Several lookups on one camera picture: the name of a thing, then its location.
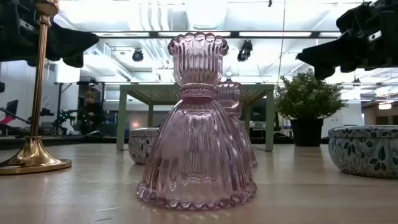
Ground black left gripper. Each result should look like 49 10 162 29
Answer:
0 0 100 68

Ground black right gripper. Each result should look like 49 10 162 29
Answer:
295 0 398 80

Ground blue floral candle tin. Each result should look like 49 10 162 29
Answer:
328 124 398 179

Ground tall brass candlestick holder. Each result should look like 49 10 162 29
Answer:
0 0 73 175

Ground pink ribbed glass candle holder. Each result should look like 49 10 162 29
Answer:
136 32 258 211
216 79 259 170

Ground purple floral candle tin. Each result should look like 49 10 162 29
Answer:
128 127 161 166

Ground green artificial bush plant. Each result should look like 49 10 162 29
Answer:
274 70 348 121

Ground white background cabinet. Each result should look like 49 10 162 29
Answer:
322 104 364 138

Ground ceiling light track bar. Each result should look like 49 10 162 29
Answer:
93 30 343 39

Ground person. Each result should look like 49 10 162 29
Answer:
76 91 105 136

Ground black plant pot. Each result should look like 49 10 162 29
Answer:
289 118 324 147

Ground pale green perforated shelf riser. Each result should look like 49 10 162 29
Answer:
116 83 276 152

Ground black background monitor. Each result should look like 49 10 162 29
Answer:
0 99 19 125

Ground thin hanging ceiling cord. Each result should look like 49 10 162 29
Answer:
275 0 287 86

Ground round white ventilation duct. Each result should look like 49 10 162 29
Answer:
185 0 229 30

